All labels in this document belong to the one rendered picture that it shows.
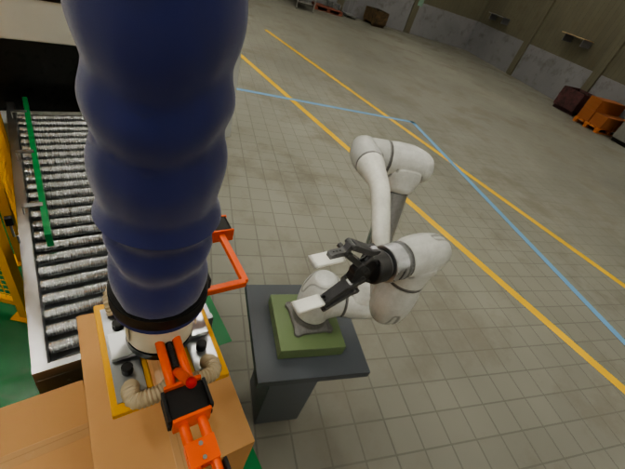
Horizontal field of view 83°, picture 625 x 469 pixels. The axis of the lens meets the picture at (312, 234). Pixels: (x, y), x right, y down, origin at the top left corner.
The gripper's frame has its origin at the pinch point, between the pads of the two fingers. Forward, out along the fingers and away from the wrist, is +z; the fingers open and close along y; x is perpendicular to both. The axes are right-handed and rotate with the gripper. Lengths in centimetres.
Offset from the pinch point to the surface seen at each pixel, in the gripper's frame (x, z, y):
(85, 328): 50, 39, 64
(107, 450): 9, 38, 64
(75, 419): 40, 47, 104
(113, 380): 18, 34, 45
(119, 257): 20.5, 29.6, 4.5
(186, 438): -6.3, 23.3, 33.4
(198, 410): -2.6, 19.8, 31.5
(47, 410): 47, 55, 104
